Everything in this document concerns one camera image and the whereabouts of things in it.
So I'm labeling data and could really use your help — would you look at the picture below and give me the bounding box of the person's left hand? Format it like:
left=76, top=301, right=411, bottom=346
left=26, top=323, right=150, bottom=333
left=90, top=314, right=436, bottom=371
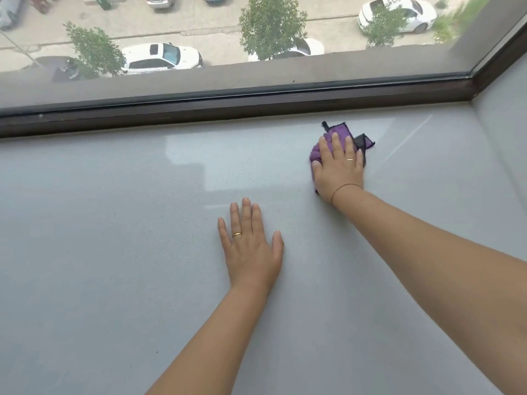
left=217, top=197, right=285, bottom=290

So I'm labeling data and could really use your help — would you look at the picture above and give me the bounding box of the person's right hand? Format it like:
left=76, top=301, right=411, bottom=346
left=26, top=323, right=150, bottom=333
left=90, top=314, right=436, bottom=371
left=312, top=132, right=366, bottom=206

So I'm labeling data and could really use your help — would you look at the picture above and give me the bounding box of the purple cleaning cloth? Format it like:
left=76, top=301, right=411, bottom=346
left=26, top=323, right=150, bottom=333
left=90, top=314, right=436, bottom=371
left=309, top=121, right=376, bottom=195

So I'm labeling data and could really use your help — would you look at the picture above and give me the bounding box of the person's left forearm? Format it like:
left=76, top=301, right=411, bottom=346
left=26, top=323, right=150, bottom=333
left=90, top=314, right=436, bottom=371
left=146, top=283, right=270, bottom=395

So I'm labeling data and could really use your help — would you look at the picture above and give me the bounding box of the person's right forearm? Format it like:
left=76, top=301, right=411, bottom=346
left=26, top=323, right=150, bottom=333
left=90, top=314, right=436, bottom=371
left=332, top=187, right=527, bottom=395

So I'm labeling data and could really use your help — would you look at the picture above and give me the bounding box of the white car behind tree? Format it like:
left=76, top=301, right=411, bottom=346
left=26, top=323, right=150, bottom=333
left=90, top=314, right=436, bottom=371
left=248, top=38, right=325, bottom=62

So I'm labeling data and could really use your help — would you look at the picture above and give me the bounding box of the green tree by car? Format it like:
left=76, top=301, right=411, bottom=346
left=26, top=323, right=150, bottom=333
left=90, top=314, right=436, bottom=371
left=364, top=4, right=409, bottom=49

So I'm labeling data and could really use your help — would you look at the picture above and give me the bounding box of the large green tree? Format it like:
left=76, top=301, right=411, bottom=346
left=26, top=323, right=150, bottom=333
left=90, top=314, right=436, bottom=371
left=238, top=0, right=309, bottom=61

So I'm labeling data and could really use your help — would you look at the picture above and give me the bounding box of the white hatchback car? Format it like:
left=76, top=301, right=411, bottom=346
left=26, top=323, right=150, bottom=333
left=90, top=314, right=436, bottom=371
left=357, top=0, right=437, bottom=35

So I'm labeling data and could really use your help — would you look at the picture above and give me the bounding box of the white sedan car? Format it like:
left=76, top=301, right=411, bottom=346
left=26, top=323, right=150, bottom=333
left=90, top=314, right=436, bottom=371
left=120, top=42, right=204, bottom=75

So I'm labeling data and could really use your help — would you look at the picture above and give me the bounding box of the small green tree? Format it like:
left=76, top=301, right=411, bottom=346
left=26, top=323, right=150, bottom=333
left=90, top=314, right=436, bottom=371
left=63, top=21, right=127, bottom=78

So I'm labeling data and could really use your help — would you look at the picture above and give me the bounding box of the dark scooter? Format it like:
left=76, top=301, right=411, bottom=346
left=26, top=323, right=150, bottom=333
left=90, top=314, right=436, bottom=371
left=58, top=57, right=85, bottom=81

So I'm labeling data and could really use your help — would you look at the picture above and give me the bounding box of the grey parked car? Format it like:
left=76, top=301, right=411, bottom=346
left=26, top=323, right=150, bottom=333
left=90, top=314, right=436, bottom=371
left=0, top=0, right=24, bottom=30

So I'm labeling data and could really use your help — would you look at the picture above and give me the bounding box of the thin string bracelet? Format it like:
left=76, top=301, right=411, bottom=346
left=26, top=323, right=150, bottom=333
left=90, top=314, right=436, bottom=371
left=330, top=184, right=364, bottom=205

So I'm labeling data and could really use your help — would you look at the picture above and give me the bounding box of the dark brown window frame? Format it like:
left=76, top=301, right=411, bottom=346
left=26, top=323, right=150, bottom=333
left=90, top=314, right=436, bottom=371
left=0, top=26, right=527, bottom=139

